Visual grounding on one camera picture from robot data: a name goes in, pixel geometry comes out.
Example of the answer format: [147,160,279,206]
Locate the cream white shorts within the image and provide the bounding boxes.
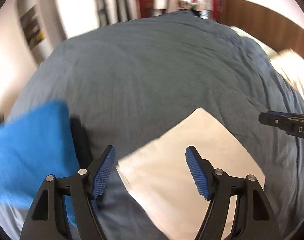
[115,107,266,240]

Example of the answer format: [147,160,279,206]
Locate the cream floral pillow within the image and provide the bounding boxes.
[270,49,304,100]

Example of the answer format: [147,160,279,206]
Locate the pale green pillow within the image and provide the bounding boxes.
[230,25,283,58]

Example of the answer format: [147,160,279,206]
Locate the folded bright blue garment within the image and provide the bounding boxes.
[0,100,79,230]

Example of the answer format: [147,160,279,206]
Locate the folded dark navy garment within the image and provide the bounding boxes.
[70,116,93,168]

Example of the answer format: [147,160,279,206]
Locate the wooden headboard panel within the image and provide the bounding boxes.
[218,0,304,59]

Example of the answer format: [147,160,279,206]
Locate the grey-blue duvet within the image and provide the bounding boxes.
[11,11,304,237]

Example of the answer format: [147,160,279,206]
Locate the black cylinder tower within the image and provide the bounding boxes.
[115,0,132,22]

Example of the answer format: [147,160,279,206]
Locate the black ladder stand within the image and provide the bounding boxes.
[95,0,110,27]

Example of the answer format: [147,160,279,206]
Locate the arched wall shelf niche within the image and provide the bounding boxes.
[17,0,67,66]

